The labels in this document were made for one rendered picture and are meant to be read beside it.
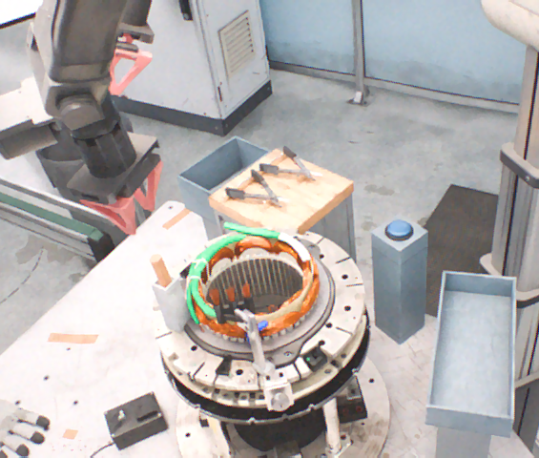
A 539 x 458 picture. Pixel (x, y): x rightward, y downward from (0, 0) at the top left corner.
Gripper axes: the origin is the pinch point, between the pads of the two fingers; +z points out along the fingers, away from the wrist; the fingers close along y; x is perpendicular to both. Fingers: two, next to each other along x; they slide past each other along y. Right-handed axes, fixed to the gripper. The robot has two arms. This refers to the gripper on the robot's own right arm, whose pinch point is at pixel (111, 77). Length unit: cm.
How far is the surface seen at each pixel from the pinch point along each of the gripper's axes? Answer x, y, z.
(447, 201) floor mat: 172, -92, 59
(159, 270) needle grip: 5.9, 25.7, 15.4
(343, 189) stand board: 44.6, 4.4, 10.6
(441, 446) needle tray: 52, 46, 31
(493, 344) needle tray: 51, 44, 12
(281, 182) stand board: 36.6, -3.4, 15.1
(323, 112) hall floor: 160, -190, 67
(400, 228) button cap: 50, 17, 10
